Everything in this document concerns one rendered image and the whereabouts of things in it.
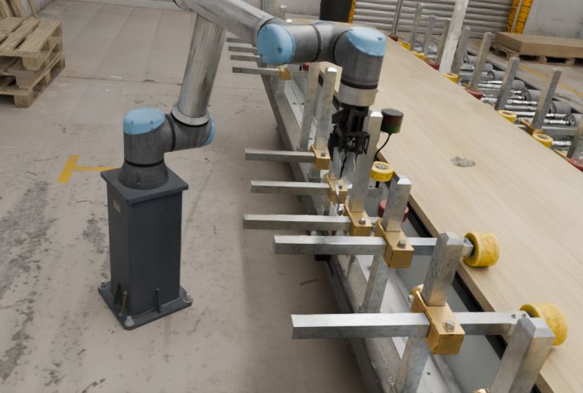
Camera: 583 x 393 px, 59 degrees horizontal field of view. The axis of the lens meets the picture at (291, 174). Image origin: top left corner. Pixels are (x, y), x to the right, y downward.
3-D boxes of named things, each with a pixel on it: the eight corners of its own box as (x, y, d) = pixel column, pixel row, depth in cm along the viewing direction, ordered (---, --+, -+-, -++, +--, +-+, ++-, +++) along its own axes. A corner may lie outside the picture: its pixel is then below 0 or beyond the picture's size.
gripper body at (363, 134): (337, 155, 124) (345, 108, 118) (329, 141, 131) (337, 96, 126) (367, 157, 125) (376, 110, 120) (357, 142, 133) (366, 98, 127)
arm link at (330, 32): (298, 18, 125) (330, 29, 116) (333, 18, 131) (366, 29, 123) (292, 56, 129) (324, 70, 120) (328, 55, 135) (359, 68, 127)
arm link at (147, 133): (117, 150, 199) (116, 108, 191) (159, 144, 209) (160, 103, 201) (132, 167, 188) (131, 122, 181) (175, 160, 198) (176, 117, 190)
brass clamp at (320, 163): (313, 169, 185) (315, 157, 182) (306, 153, 196) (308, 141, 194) (330, 170, 186) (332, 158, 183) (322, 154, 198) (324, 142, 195)
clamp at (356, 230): (351, 241, 139) (355, 225, 137) (340, 215, 151) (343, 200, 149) (371, 241, 140) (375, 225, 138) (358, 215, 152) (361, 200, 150)
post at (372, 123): (340, 265, 152) (370, 113, 131) (337, 258, 155) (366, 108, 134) (351, 265, 152) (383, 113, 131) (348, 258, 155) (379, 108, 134)
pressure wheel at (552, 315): (542, 307, 95) (515, 300, 103) (542, 351, 94) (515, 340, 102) (570, 306, 96) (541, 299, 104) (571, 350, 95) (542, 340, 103)
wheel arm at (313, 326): (291, 341, 89) (294, 325, 87) (288, 326, 92) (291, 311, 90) (546, 335, 98) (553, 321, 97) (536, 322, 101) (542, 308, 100)
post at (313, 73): (298, 153, 217) (312, 48, 197) (296, 148, 222) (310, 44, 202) (308, 153, 218) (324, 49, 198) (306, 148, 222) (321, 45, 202)
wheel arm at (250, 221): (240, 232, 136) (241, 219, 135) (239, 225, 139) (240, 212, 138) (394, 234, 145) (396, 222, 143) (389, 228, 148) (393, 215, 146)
